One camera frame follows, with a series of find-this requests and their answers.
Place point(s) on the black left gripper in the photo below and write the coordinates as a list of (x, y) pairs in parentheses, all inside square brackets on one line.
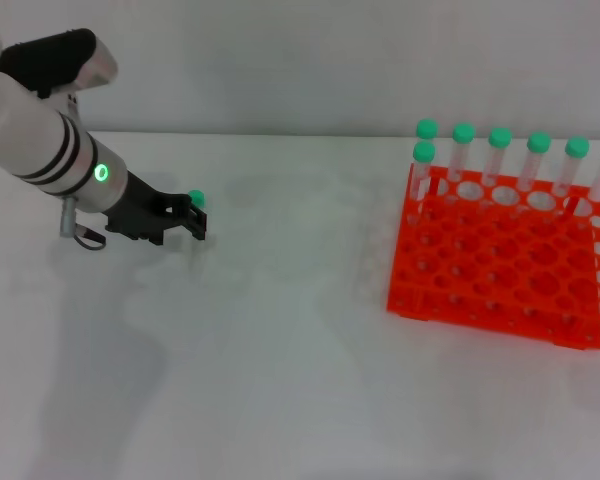
[(140, 215)]

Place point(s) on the orange test tube rack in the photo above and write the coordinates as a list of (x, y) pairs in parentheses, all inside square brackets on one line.
[(510, 320)]

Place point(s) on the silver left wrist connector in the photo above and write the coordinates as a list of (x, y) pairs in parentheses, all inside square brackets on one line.
[(68, 215)]

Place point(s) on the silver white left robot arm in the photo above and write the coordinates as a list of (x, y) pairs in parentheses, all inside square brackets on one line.
[(30, 125)]

